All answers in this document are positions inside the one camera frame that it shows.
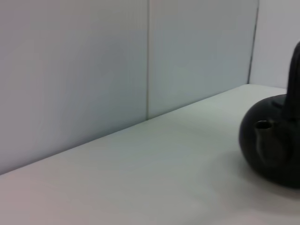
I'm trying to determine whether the black round teapot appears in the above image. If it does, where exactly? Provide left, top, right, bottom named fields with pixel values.
left=239, top=41, right=300, bottom=189

